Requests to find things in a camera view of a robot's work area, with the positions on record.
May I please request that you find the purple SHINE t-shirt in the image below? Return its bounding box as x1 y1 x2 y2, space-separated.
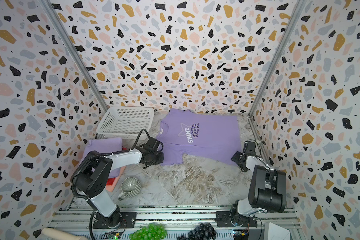
157 109 242 166

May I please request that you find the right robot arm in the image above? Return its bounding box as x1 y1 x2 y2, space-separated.
229 140 287 227

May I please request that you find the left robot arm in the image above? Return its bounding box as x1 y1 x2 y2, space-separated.
71 137 164 218

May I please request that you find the folded purple t-shirt on stack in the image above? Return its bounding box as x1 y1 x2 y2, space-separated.
80 138 123 164

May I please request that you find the white plastic laundry basket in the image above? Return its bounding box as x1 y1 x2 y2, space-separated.
97 107 155 140

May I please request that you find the folded red t-shirt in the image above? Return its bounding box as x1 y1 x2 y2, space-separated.
107 178 116 186

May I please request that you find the folded pink t-shirt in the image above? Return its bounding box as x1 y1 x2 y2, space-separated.
106 166 126 192

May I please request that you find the right small circuit board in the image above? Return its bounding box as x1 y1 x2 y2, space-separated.
233 230 249 240

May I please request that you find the green grape bunch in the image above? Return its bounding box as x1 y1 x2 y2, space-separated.
129 224 168 240

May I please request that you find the white paper box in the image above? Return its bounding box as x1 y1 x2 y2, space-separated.
264 223 291 240

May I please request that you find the dark purple grape bunch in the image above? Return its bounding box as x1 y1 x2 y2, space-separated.
177 223 217 240

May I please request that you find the small green circuit board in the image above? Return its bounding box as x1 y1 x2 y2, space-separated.
103 232 122 240

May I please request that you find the wooden rolling pin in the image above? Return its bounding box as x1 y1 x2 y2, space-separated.
42 228 88 240

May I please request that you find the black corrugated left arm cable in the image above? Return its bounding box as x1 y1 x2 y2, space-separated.
70 128 152 240

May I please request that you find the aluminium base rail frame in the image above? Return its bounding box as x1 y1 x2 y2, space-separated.
46 204 304 240

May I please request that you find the right corner aluminium post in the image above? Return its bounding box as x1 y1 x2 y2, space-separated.
249 0 307 120

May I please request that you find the corner aluminium post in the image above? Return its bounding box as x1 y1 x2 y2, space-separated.
249 0 307 120
39 1 108 112

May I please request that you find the left corner aluminium post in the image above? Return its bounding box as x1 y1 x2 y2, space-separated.
39 1 108 112

